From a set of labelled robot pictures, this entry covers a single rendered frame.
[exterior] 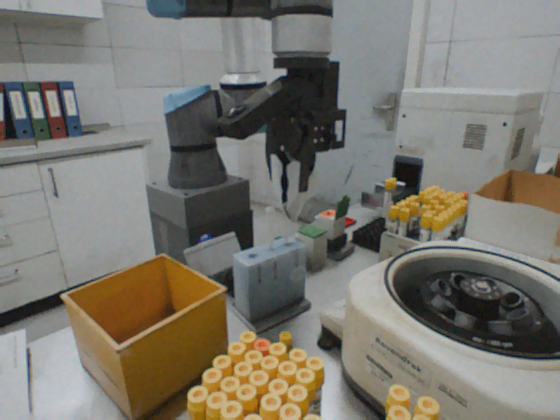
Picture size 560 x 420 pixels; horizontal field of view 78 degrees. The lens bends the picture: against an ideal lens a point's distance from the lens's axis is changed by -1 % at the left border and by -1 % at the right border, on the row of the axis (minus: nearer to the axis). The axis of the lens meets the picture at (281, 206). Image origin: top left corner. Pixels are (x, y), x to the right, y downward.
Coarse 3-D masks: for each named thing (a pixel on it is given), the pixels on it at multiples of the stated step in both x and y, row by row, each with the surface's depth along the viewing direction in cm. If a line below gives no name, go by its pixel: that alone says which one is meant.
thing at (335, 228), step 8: (320, 216) 69; (328, 216) 68; (344, 216) 69; (320, 224) 69; (328, 224) 68; (336, 224) 68; (344, 224) 70; (328, 232) 68; (336, 232) 68; (344, 232) 71
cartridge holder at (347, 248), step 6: (330, 240) 68; (336, 240) 68; (342, 240) 70; (330, 246) 68; (336, 246) 69; (342, 246) 70; (348, 246) 70; (354, 246) 71; (330, 252) 68; (336, 252) 68; (342, 252) 68; (348, 252) 69; (336, 258) 68
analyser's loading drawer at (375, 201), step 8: (376, 184) 91; (384, 184) 95; (400, 184) 91; (376, 192) 92; (384, 192) 90; (400, 192) 91; (408, 192) 94; (416, 192) 97; (368, 200) 88; (376, 200) 86; (400, 200) 91; (368, 208) 88; (376, 208) 86
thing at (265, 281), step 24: (288, 240) 53; (240, 264) 47; (264, 264) 47; (288, 264) 50; (240, 288) 49; (264, 288) 49; (288, 288) 52; (240, 312) 51; (264, 312) 50; (288, 312) 51
